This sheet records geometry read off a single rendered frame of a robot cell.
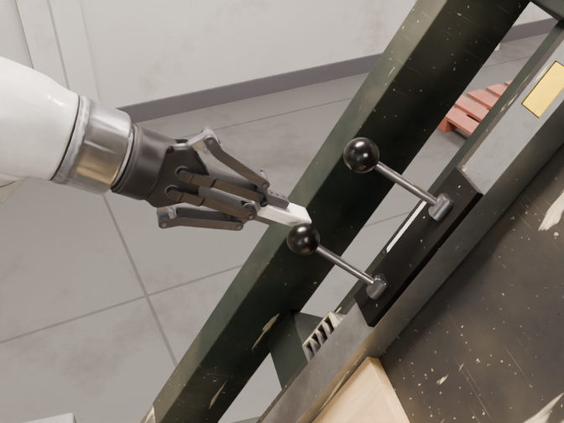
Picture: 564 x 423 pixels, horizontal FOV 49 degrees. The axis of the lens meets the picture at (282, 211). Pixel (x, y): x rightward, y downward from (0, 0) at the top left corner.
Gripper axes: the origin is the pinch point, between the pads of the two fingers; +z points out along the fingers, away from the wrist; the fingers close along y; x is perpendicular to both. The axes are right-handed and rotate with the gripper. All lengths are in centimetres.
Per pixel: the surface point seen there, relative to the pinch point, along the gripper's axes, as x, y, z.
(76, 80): -279, 114, 17
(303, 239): 6.1, -0.8, 0.5
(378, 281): 10.3, -1.0, 9.5
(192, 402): -12, 49, 14
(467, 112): -238, 23, 223
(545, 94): 10.2, -27.1, 11.5
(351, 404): 15.3, 13.6, 13.6
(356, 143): 4.9, -13.1, -0.1
